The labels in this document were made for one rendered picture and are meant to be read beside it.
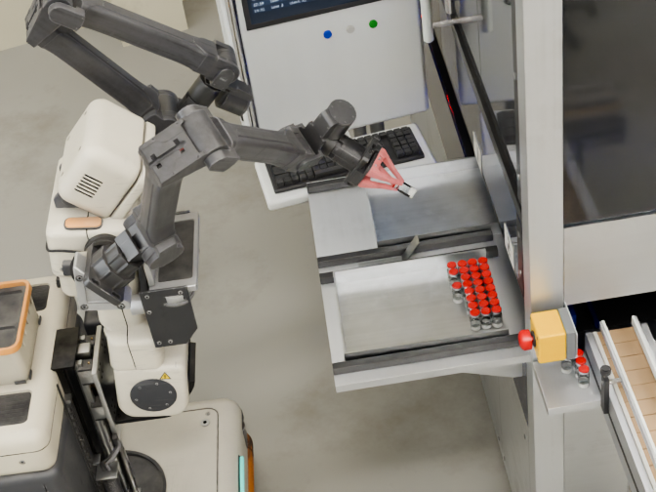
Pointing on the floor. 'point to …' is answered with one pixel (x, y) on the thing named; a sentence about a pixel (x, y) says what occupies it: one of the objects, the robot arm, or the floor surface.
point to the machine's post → (541, 210)
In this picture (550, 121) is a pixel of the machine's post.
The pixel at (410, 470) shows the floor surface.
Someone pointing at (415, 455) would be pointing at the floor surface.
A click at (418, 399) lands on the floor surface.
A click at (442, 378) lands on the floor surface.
